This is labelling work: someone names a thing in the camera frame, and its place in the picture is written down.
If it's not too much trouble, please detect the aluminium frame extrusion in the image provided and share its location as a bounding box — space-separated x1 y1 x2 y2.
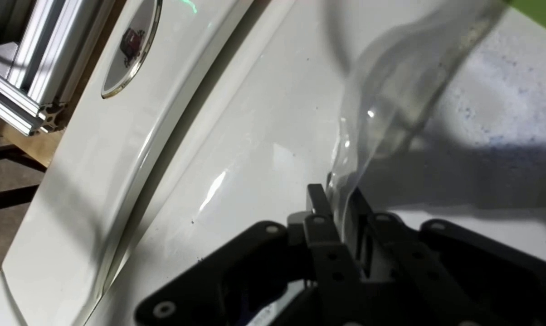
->
0 0 116 136

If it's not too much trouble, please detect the white washing machine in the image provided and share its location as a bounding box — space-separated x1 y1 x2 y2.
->
0 0 546 326

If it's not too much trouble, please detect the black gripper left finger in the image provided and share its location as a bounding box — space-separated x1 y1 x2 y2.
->
286 183 375 326

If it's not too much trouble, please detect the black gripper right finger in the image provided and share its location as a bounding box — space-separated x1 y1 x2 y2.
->
352 190 500 326

